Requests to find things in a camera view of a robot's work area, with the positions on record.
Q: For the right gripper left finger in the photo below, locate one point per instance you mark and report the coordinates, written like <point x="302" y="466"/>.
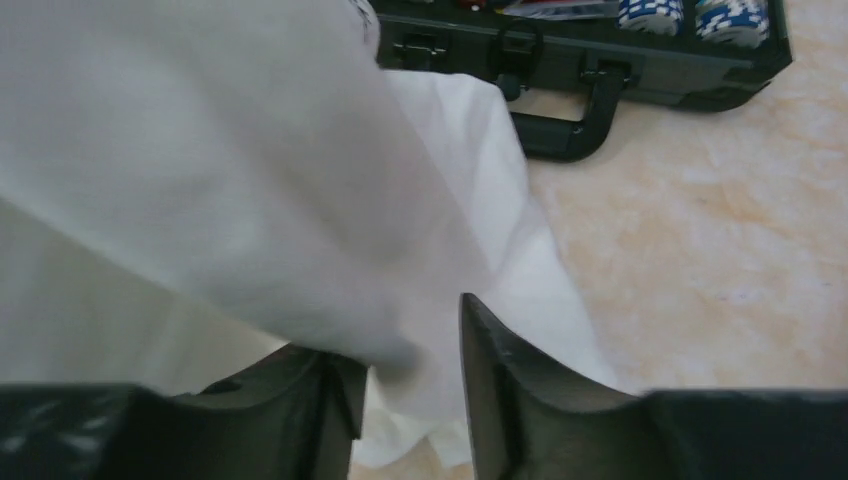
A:
<point x="293" y="415"/>

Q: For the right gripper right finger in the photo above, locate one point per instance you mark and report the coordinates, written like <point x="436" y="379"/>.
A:
<point x="531" y="417"/>

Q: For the black poker chip case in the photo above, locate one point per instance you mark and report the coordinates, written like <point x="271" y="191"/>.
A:
<point x="704" y="56"/>

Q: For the white printed t-shirt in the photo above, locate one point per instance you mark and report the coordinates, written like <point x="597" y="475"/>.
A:
<point x="185" y="185"/>

